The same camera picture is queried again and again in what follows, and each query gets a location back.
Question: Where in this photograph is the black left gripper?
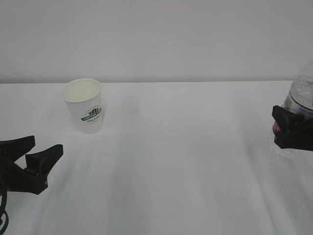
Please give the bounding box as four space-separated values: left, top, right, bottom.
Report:
0 136 63 195

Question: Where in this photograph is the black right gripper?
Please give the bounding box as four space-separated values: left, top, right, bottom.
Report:
272 105 313 151

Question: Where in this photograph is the clear plastic water bottle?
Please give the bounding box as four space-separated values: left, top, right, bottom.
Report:
280 62 313 119

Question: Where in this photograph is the white paper cup green logo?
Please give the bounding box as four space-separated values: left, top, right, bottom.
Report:
62 78 102 134

